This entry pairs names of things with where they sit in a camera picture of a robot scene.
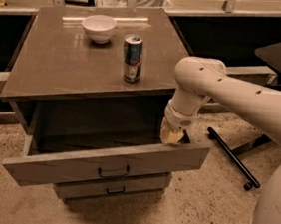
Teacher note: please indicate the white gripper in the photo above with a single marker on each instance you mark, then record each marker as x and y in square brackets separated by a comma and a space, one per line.
[178, 120]

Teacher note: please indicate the grey top drawer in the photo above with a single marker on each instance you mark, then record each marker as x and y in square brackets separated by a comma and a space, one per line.
[102, 157]

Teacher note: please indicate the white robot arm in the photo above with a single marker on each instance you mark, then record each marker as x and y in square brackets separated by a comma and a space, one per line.
[199, 80]

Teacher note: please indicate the grey drawer cabinet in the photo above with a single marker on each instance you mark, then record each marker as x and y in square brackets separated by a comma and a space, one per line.
[65, 84]

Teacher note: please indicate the blue silver drink can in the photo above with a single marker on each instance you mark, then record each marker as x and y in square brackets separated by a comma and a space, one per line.
[132, 57]

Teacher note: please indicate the white ceramic bowl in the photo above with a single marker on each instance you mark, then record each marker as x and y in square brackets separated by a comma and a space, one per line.
[99, 28]

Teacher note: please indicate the clear plastic bin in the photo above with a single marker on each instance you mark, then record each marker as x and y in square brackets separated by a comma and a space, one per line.
[134, 3]

